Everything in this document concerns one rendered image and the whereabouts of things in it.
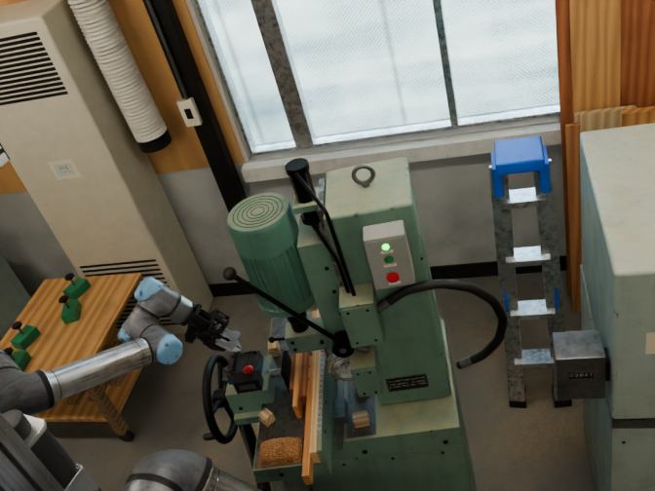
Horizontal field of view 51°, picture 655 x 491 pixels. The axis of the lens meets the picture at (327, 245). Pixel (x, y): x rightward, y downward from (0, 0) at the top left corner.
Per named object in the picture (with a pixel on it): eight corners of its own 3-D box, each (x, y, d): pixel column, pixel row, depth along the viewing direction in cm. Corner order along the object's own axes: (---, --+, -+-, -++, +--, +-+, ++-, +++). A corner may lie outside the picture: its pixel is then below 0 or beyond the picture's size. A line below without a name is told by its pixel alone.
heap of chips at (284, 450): (260, 441, 198) (257, 435, 196) (303, 435, 196) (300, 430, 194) (257, 467, 191) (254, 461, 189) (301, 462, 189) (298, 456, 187)
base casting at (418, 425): (286, 359, 247) (279, 342, 242) (446, 335, 238) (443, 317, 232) (275, 469, 212) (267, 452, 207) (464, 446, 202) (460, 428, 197)
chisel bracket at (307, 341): (292, 341, 214) (286, 321, 209) (337, 334, 212) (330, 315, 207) (291, 358, 208) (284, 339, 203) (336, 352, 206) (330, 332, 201)
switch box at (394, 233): (375, 275, 177) (362, 226, 168) (413, 268, 175) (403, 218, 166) (375, 290, 172) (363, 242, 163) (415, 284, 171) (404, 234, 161)
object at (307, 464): (315, 319, 232) (312, 311, 229) (321, 319, 231) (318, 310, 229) (305, 484, 183) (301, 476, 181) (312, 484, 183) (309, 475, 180)
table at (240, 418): (250, 333, 243) (245, 321, 239) (335, 320, 238) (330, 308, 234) (226, 488, 195) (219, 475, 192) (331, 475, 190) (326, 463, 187)
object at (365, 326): (351, 326, 189) (338, 286, 180) (383, 321, 188) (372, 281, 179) (351, 350, 182) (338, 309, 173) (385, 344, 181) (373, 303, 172)
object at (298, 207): (301, 211, 184) (284, 158, 174) (329, 207, 183) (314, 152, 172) (299, 230, 178) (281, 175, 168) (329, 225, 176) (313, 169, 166)
